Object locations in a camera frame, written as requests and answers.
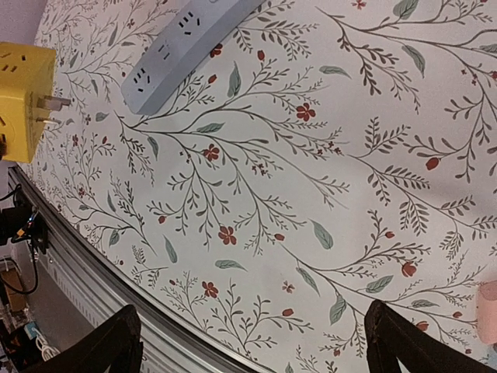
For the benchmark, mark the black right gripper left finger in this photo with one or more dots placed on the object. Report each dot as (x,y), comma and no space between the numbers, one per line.
(114,346)

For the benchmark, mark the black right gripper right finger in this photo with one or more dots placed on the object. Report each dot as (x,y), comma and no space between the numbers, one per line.
(393,342)

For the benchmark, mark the yellow cube socket adapter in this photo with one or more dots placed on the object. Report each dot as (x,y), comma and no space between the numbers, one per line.
(27,99)

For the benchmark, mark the blue power strip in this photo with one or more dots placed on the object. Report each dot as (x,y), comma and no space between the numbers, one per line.
(190,37)

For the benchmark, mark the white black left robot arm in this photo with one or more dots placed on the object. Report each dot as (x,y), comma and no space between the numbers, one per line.
(23,222)

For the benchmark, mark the pink plug adapter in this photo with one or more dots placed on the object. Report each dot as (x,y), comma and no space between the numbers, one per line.
(486,314)

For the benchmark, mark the floral patterned table mat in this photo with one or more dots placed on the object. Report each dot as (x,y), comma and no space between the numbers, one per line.
(325,154)

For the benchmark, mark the aluminium front rail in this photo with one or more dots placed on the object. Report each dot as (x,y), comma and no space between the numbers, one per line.
(98,290)

